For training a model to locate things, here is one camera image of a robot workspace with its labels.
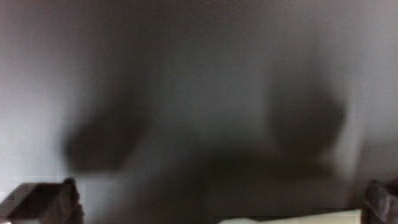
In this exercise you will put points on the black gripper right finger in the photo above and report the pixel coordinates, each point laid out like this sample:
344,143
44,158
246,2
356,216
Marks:
381,203

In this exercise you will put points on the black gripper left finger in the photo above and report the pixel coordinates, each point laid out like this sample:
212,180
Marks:
44,203

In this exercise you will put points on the white cabinet box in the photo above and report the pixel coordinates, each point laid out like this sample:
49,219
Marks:
207,105

